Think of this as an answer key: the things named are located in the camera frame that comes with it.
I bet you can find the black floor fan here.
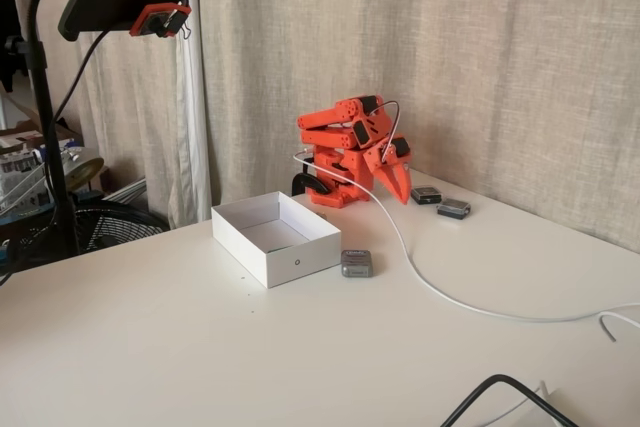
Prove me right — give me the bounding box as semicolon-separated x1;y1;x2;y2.
0;198;172;271

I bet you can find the thick black cable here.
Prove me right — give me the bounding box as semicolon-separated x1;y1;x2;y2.
438;372;577;427

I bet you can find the black table clamp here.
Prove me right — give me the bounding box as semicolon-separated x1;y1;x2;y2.
289;171;334;198

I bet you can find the black holder bar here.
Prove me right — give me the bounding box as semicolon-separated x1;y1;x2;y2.
57;0;192;43

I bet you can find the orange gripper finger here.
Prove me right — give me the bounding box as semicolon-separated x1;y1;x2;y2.
374;163;408;206
394;160;413;204

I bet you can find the shiny metal dish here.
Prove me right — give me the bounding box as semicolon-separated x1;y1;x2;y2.
62;155;107;194

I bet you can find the cardboard box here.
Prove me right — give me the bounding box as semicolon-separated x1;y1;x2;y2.
0;92;84;159

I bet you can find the short white cable end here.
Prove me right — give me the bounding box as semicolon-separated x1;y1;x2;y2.
598;312;640;344

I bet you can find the long white cable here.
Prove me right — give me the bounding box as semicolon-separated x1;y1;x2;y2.
291;148;640;324

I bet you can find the black gooseneck stand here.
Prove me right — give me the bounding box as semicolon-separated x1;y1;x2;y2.
3;0;104;257

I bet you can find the thin servo wire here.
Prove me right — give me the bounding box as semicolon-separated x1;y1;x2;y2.
372;100;404;168

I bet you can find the dark camera cable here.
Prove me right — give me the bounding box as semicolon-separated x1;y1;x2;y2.
52;29;110;124

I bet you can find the beige linen curtain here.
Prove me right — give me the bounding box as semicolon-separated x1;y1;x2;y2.
196;0;640;254

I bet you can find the grey small case right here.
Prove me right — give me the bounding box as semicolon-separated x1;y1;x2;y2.
436;197;474;221

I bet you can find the camera on black stand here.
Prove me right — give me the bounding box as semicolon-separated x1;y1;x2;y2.
7;0;212;229

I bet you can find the small black case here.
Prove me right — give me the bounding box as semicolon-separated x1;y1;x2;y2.
410;185;445;207

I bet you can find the orange framed camera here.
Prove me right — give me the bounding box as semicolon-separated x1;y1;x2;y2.
128;2;194;41

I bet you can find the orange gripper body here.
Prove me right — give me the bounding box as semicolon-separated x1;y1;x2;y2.
362;134;416;174

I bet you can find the white cardboard bin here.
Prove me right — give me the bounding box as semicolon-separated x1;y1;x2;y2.
210;190;344;290

